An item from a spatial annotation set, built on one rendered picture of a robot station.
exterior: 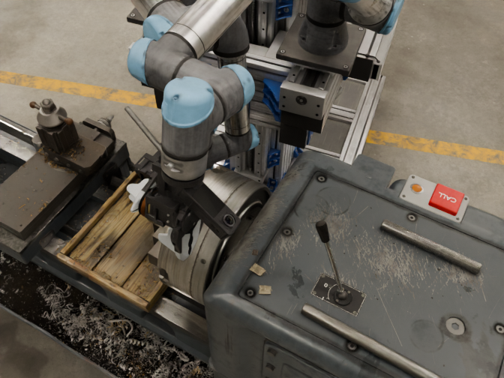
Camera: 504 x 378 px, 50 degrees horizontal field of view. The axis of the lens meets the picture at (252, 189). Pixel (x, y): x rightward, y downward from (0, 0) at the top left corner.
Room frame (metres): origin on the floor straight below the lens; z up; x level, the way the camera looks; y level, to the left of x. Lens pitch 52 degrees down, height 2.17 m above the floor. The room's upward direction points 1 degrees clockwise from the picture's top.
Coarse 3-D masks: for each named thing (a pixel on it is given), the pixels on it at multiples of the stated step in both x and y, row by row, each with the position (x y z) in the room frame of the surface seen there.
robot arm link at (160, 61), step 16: (208, 0) 0.86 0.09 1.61; (224, 0) 0.87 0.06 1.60; (240, 0) 0.89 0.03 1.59; (192, 16) 0.82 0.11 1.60; (208, 16) 0.82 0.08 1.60; (224, 16) 0.84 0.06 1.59; (176, 32) 0.78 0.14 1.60; (192, 32) 0.78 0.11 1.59; (208, 32) 0.80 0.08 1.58; (144, 48) 0.74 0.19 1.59; (160, 48) 0.74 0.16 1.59; (176, 48) 0.75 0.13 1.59; (192, 48) 0.76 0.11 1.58; (208, 48) 0.80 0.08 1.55; (128, 64) 0.73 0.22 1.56; (144, 64) 0.72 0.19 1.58; (160, 64) 0.71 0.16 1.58; (176, 64) 0.70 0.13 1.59; (144, 80) 0.71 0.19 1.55; (160, 80) 0.69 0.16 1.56
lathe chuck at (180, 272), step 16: (208, 176) 0.75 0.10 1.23; (224, 176) 0.76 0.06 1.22; (240, 176) 0.78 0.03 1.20; (224, 192) 0.71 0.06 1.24; (160, 256) 0.59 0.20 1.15; (176, 256) 0.58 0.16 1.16; (192, 256) 0.58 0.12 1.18; (176, 272) 0.57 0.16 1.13; (192, 272) 0.56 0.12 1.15; (176, 288) 0.56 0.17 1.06
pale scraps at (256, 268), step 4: (252, 252) 0.54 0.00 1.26; (256, 252) 0.55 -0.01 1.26; (256, 264) 0.52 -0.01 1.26; (252, 268) 0.51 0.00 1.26; (256, 268) 0.51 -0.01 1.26; (260, 268) 0.51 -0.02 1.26; (256, 272) 0.50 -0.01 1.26; (260, 272) 0.50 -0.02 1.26; (260, 288) 0.47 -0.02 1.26; (264, 288) 0.47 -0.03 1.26; (268, 288) 0.47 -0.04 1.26; (260, 292) 0.46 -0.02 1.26; (264, 292) 0.46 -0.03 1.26; (268, 292) 0.46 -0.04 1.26
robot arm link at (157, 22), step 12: (132, 0) 1.25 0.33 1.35; (144, 0) 1.19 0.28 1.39; (156, 0) 1.17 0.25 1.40; (168, 0) 1.14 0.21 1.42; (144, 12) 1.17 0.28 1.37; (156, 12) 1.10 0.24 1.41; (168, 12) 1.08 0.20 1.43; (180, 12) 1.08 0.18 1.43; (144, 24) 1.08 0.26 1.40; (156, 24) 1.04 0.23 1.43; (168, 24) 1.04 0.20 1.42; (144, 36) 1.09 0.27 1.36; (156, 36) 1.03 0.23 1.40; (216, 48) 1.07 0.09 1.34
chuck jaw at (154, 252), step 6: (156, 228) 0.70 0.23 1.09; (162, 228) 0.70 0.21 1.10; (156, 234) 0.68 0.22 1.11; (156, 240) 0.67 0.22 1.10; (156, 246) 0.64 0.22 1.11; (150, 252) 0.63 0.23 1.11; (156, 252) 0.63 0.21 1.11; (150, 258) 0.62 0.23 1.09; (156, 258) 0.61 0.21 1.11; (156, 264) 0.61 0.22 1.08; (162, 270) 0.59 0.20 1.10; (168, 276) 0.58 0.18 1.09
